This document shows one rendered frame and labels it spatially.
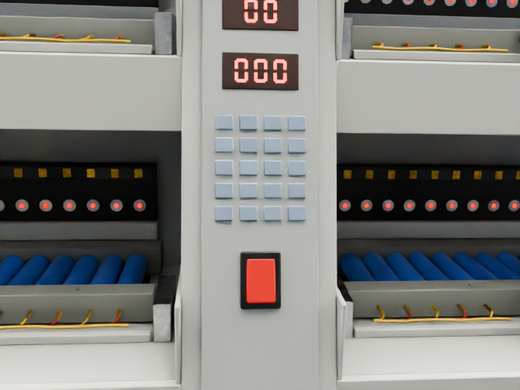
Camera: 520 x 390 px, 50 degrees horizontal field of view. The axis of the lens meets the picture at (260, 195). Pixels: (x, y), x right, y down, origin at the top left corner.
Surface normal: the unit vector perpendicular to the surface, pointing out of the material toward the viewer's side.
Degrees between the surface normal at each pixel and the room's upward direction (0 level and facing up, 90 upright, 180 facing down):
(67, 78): 106
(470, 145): 90
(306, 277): 90
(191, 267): 90
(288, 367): 90
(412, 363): 16
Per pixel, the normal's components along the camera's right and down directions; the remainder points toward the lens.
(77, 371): 0.02, -0.97
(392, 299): 0.08, 0.26
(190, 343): 0.08, -0.02
